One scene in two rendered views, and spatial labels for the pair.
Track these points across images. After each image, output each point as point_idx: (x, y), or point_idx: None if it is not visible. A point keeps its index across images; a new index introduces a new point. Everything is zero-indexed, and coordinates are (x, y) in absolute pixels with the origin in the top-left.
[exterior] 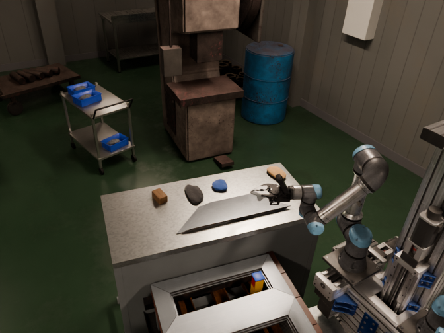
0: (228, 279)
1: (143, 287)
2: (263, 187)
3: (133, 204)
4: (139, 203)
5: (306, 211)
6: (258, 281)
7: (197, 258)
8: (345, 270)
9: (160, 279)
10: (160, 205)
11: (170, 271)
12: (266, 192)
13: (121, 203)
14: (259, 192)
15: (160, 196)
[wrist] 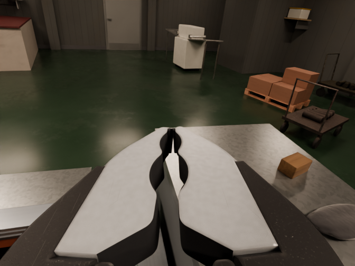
0: None
1: (158, 193)
2: (205, 187)
3: (264, 145)
4: (269, 149)
5: None
6: None
7: (178, 241)
8: None
9: (162, 205)
10: (275, 170)
11: (166, 209)
12: (109, 215)
13: (262, 135)
14: (132, 155)
15: (288, 160)
